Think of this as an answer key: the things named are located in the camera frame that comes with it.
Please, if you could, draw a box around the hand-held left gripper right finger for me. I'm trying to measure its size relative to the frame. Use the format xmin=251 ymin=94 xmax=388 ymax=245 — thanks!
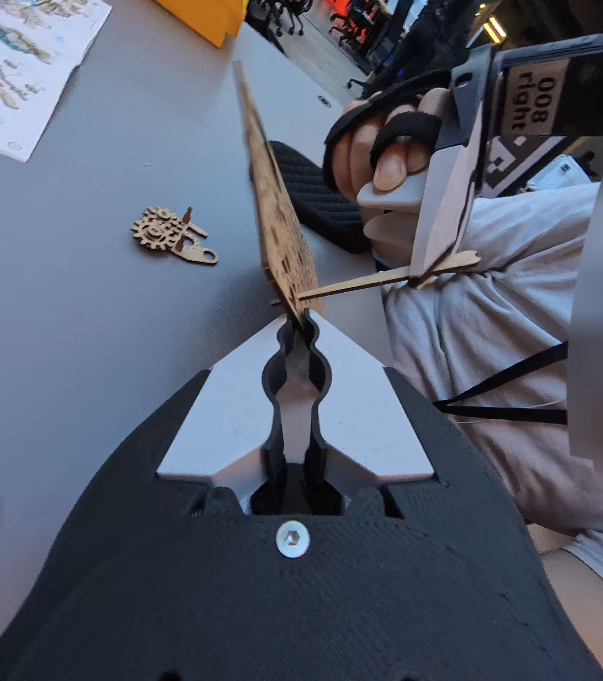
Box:
xmin=297 ymin=309 xmax=436 ymax=516

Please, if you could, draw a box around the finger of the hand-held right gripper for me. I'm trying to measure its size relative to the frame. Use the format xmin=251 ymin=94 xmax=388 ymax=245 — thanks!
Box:
xmin=409 ymin=139 xmax=488 ymax=289

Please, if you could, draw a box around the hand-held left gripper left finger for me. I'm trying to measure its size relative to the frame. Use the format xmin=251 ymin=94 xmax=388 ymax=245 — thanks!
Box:
xmin=157 ymin=315 xmax=289 ymax=516

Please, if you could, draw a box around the thin wooden stick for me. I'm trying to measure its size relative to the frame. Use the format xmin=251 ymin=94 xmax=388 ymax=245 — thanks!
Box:
xmin=269 ymin=249 xmax=482 ymax=308

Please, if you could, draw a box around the wooden laser-cut parts sheet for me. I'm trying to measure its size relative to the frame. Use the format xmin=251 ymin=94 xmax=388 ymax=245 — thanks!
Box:
xmin=232 ymin=60 xmax=326 ymax=347

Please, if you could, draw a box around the wooden gear assembly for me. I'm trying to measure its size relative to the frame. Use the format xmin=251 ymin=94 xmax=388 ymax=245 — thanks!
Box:
xmin=131 ymin=206 xmax=219 ymax=266

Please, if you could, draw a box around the person's left forearm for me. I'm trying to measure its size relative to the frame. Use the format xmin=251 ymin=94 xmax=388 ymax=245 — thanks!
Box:
xmin=541 ymin=548 xmax=603 ymax=681

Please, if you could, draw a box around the person's right hand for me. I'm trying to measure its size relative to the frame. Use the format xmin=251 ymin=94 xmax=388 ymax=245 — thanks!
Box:
xmin=328 ymin=88 xmax=448 ymax=199

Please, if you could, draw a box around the black-and-white marker sign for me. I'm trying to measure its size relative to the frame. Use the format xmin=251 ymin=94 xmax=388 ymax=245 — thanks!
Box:
xmin=485 ymin=135 xmax=565 ymax=199

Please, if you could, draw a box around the black wrist rest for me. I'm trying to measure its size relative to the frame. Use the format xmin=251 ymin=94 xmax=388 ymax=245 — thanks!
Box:
xmin=268 ymin=141 xmax=382 ymax=255

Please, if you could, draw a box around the person's white shirt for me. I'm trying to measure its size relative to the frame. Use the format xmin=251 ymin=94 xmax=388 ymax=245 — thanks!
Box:
xmin=384 ymin=183 xmax=603 ymax=602

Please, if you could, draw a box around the row of black office chairs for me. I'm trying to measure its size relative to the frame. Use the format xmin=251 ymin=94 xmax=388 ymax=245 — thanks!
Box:
xmin=248 ymin=0 xmax=392 ymax=91

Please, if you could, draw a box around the yellow plastic bin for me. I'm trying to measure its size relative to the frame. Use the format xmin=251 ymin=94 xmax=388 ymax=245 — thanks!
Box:
xmin=155 ymin=0 xmax=249 ymax=49

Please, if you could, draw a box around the white instruction booklet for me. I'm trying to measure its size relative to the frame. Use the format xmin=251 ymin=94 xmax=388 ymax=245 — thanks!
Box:
xmin=0 ymin=0 xmax=113 ymax=163

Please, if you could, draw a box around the black strap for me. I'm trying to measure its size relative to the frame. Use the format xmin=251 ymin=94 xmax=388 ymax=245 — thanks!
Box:
xmin=433 ymin=342 xmax=569 ymax=425

